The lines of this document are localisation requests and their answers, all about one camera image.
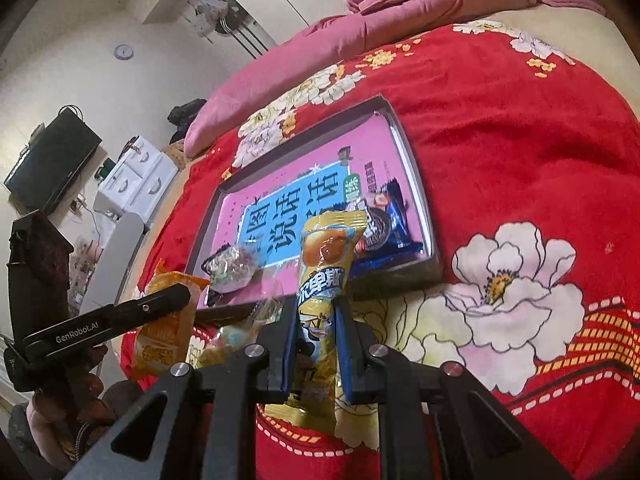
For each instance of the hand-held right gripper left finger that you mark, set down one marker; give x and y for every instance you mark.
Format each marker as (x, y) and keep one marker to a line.
(287, 345)

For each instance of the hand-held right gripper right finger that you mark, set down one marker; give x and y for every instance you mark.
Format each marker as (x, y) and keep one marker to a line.
(346, 355)

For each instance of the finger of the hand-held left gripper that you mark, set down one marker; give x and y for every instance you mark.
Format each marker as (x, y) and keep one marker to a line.
(155, 305)

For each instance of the orange snack packet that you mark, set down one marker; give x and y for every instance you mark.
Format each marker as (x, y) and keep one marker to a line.
(165, 350)

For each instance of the clear green label packet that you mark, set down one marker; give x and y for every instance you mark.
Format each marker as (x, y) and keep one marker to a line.
(225, 345)

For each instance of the green pea snack packet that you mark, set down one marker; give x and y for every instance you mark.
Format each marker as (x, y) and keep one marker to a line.
(232, 267)

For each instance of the grey shallow box tray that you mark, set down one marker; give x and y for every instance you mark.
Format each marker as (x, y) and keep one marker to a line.
(400, 276)

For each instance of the yellow long snack packet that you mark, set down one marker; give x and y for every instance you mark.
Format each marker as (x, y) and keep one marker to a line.
(325, 250)

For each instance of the blue cookie packet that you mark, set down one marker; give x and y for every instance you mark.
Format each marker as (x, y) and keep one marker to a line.
(395, 220)

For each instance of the person's left forearm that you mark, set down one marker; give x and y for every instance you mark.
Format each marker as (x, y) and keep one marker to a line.
(45, 425)

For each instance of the person's left hand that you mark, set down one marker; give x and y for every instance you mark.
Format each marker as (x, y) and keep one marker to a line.
(82, 385)

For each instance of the grey padded bench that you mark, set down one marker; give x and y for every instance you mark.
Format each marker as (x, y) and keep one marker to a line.
(122, 250)

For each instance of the green cup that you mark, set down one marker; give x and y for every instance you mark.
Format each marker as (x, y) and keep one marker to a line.
(106, 169)

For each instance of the white drawer cabinet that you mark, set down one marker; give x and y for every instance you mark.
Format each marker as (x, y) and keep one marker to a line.
(137, 180)

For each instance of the brown patterned stool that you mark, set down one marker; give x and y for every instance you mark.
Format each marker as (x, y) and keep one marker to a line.
(179, 154)

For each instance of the black clothes pile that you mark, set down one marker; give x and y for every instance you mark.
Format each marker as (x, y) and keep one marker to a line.
(187, 117)

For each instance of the pink book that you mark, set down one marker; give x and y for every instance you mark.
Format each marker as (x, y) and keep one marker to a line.
(325, 155)

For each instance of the dark hanging poles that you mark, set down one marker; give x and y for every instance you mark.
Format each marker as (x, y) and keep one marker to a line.
(250, 40)

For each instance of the pink folded quilt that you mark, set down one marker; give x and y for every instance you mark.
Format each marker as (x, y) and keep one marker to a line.
(300, 60)

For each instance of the red floral blanket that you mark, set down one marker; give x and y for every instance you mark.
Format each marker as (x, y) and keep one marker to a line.
(500, 110)

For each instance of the hanging clothes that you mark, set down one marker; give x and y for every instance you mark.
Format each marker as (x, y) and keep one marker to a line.
(212, 10)

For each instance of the black wall television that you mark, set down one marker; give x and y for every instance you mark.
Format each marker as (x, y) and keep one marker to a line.
(50, 160)

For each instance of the round wall clock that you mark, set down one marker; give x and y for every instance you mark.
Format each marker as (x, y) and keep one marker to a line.
(124, 52)

